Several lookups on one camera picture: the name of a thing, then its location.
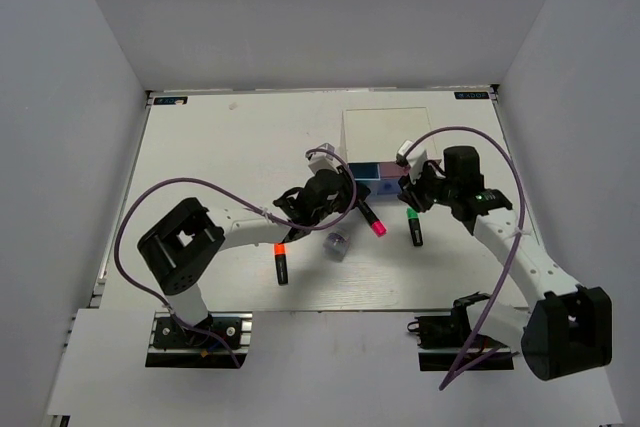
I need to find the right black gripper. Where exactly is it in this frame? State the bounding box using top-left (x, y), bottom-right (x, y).
top-left (399, 160), bottom-right (458, 213)

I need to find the left corner label sticker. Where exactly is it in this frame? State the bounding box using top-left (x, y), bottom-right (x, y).
top-left (153, 96), bottom-right (188, 105)

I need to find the right corner label sticker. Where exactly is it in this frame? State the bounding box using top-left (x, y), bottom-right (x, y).
top-left (454, 91), bottom-right (490, 100)

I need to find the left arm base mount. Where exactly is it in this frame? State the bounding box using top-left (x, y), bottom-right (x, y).
top-left (145, 312), bottom-right (253, 370)

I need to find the white drawer organizer box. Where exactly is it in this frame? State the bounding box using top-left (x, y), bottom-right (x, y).
top-left (340, 107), bottom-right (432, 164)

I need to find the pink cap highlighter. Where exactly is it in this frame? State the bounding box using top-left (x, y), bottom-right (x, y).
top-left (356, 200), bottom-right (387, 237)

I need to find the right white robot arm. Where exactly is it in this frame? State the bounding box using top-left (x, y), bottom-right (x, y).
top-left (396, 141), bottom-right (612, 381)

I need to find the wide blue bottom drawer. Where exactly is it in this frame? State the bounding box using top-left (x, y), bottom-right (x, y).
top-left (356, 178), bottom-right (401, 201)

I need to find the green cap highlighter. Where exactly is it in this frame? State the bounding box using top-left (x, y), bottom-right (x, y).
top-left (406, 207), bottom-right (424, 247)

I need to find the orange cap highlighter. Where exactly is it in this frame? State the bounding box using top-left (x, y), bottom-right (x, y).
top-left (274, 243), bottom-right (288, 286)

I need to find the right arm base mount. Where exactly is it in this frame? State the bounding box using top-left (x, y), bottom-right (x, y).
top-left (407, 314), bottom-right (515, 373)

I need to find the corner label sticker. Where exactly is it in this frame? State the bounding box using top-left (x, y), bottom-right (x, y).
top-left (454, 91), bottom-right (490, 100)
top-left (153, 96), bottom-right (188, 105)

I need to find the clear jar of paperclips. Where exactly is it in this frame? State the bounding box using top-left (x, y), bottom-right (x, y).
top-left (323, 229), bottom-right (350, 262)

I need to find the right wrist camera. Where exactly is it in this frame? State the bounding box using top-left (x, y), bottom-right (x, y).
top-left (396, 140), bottom-right (428, 183)

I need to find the pink drawer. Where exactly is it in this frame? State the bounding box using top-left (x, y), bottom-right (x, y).
top-left (378, 160), bottom-right (444, 181)

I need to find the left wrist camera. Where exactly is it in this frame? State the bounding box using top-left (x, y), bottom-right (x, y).
top-left (305, 143), bottom-right (340, 175)

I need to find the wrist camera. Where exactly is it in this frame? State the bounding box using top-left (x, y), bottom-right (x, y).
top-left (305, 143), bottom-right (340, 175)
top-left (396, 140), bottom-right (428, 183)

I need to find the small light blue drawer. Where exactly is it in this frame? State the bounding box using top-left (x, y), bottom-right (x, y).
top-left (348, 162), bottom-right (380, 182)

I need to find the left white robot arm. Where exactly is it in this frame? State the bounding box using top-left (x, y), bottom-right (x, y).
top-left (137, 168), bottom-right (370, 346)

